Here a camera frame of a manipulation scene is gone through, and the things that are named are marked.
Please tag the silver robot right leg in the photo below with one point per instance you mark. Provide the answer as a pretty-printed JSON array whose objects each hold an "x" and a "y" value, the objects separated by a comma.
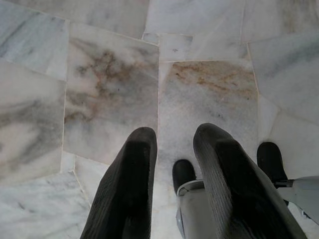
[{"x": 304, "y": 191}]

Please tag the black robot right foot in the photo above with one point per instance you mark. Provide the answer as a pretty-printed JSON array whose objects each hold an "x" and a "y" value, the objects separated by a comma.
[{"x": 270, "y": 161}]

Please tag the silver robot leg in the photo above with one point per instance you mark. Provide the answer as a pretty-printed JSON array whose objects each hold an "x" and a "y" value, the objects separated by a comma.
[
  {"x": 304, "y": 191},
  {"x": 194, "y": 214}
]

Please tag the silver robot left leg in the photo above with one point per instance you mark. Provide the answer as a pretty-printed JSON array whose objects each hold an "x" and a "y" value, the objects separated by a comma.
[{"x": 194, "y": 214}]

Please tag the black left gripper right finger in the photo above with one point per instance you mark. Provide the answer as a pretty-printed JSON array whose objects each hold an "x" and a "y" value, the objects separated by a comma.
[{"x": 239, "y": 189}]

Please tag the black robot foot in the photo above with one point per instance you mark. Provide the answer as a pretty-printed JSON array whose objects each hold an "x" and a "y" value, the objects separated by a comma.
[
  {"x": 270, "y": 161},
  {"x": 184, "y": 174}
]

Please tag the black robot left foot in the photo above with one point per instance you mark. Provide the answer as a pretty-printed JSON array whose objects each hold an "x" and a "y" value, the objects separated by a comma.
[{"x": 184, "y": 174}]

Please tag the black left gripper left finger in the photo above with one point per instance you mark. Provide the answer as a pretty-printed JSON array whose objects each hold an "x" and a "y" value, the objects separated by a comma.
[{"x": 124, "y": 189}]

